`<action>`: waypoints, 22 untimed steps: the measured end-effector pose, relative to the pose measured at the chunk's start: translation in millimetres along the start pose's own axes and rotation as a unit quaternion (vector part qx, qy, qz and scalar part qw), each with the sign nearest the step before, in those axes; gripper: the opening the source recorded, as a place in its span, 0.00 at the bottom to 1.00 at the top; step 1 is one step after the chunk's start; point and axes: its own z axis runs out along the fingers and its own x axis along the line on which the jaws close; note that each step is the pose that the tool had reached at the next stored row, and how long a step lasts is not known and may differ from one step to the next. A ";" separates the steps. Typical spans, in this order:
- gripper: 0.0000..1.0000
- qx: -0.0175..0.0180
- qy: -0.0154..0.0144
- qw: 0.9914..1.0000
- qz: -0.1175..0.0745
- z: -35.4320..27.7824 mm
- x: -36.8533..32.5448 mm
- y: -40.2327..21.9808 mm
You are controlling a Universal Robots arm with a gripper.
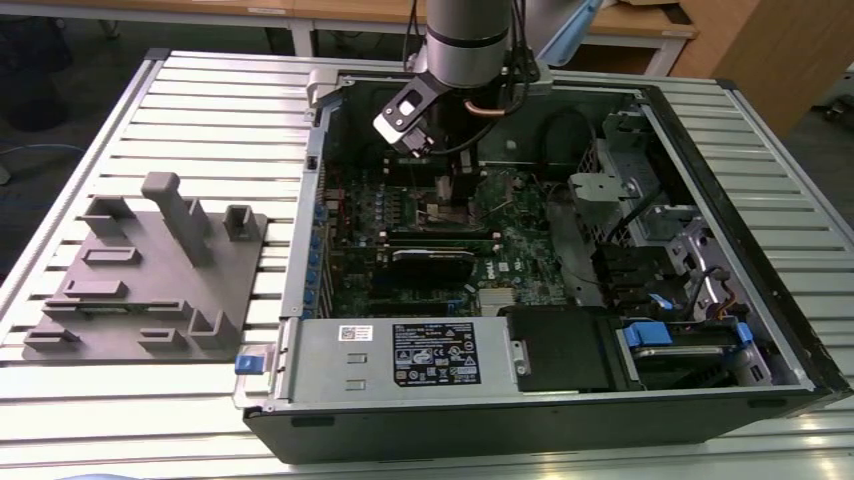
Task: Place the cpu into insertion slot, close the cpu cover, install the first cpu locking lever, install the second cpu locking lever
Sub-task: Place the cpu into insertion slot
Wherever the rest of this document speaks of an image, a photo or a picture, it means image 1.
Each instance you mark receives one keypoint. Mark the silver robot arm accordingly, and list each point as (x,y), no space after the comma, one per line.
(467,45)

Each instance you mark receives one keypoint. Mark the CPU socket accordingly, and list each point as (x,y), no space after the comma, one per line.
(427,223)

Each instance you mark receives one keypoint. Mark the black expansion slot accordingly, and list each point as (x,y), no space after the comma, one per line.
(407,306)

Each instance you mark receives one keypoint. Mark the black plastic drive cover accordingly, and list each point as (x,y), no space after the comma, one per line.
(561,350)

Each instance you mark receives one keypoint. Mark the green RAM stick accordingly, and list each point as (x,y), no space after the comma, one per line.
(440,245)
(110,310)

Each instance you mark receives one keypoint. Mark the silver metal drive cage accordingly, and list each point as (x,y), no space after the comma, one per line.
(601,187)

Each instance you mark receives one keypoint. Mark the black graphics card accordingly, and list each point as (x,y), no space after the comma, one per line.
(434,270)

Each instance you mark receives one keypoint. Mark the green motherboard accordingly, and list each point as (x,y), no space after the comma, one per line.
(527,280)

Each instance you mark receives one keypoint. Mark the silver chipset heatsink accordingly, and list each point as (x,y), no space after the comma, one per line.
(497,296)

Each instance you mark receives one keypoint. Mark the wooden desk white legs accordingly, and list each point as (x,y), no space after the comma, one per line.
(634,22)
(100,5)

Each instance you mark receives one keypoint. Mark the hard disk in blue carrier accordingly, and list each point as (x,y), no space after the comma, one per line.
(643,332)

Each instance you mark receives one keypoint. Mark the wooden cabinet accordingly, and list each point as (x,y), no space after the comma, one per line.
(767,50)

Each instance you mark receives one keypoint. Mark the grey power supply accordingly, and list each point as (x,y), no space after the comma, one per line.
(320,370)

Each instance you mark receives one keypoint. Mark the grey parts rack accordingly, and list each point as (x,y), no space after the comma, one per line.
(167,300)

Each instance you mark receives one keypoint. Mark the blue case latch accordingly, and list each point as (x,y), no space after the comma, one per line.
(250,364)

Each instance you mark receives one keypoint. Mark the black grey PC case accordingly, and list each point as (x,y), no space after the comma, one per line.
(467,430)

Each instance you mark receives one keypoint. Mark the black office chair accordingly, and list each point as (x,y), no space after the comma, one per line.
(34,75)

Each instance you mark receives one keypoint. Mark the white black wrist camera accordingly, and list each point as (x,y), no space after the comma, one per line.
(400,117)

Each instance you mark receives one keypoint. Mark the black plastic bracket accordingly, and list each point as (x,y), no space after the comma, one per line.
(627,275)

